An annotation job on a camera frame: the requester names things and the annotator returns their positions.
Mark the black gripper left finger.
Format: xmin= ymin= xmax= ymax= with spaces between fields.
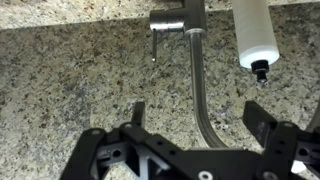
xmin=59 ymin=102 xmax=146 ymax=180

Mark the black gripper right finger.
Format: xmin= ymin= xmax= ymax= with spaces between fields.
xmin=243 ymin=101 xmax=320 ymax=180

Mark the chrome kitchen faucet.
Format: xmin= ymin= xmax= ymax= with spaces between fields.
xmin=149 ymin=0 xmax=227 ymax=148

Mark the white soap dispenser bottle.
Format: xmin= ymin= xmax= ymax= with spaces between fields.
xmin=231 ymin=0 xmax=280 ymax=84

